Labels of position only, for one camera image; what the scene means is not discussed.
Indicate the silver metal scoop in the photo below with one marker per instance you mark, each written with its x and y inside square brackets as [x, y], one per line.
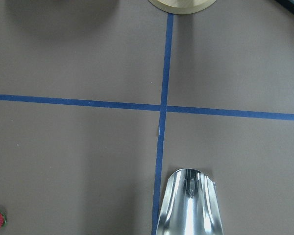
[190, 205]

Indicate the round wooden stand base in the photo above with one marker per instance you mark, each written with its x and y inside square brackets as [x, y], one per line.
[182, 7]

